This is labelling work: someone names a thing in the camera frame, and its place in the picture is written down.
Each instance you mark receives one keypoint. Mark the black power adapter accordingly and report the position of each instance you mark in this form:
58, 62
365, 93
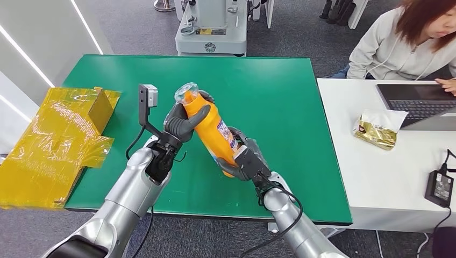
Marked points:
439, 188

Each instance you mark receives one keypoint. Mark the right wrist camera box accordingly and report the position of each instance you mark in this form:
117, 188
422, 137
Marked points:
251, 162

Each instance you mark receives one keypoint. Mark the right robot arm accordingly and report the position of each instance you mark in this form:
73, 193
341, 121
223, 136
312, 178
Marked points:
285, 210

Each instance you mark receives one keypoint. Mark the gold snack bag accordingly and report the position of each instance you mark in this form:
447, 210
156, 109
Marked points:
377, 131

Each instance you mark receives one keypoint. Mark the white desk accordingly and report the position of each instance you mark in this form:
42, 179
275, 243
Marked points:
374, 178

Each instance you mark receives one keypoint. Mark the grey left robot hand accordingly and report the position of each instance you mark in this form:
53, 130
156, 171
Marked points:
178, 124

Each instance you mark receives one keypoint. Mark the dark grey laptop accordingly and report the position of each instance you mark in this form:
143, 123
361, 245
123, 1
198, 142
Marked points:
417, 103

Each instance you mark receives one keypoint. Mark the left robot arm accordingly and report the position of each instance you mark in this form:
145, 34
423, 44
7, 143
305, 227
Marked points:
132, 192

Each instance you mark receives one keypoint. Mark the seated person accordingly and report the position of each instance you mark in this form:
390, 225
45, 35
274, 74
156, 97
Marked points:
384, 50

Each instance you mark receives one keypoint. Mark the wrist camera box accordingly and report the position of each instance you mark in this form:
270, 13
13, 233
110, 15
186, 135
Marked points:
251, 162
152, 95

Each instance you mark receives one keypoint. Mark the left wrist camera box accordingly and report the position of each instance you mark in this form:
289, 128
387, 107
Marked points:
152, 95

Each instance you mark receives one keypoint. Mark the grey white machine stand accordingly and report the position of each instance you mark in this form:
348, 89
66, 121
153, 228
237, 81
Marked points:
210, 39

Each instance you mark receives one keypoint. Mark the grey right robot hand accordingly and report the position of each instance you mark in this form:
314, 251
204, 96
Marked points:
231, 171

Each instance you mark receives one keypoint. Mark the black equipment pieces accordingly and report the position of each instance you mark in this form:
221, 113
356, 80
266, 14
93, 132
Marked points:
338, 12

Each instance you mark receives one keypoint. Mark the orange plastic bottle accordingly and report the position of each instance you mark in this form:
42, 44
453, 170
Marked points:
208, 128

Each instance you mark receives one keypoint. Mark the yellow film-wrapped cardboard box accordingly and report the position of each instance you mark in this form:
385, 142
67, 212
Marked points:
46, 153

